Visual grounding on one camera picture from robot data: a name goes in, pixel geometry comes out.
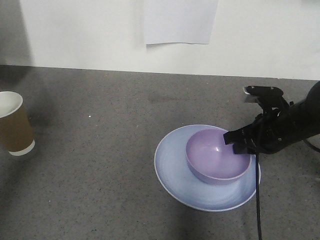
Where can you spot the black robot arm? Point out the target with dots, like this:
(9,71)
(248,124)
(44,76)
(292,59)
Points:
(305,113)

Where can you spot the white paper sheet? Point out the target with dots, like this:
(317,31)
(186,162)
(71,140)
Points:
(178,21)

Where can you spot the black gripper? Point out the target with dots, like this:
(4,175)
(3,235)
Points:
(268,134)

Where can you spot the blue ceramic plate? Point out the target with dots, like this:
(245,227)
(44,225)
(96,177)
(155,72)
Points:
(175,176)

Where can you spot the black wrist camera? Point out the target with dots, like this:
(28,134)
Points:
(253,93)

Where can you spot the brown paper cup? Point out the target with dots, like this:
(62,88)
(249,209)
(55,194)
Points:
(16,133)

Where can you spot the lilac plastic bowl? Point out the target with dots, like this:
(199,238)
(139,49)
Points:
(213,161)

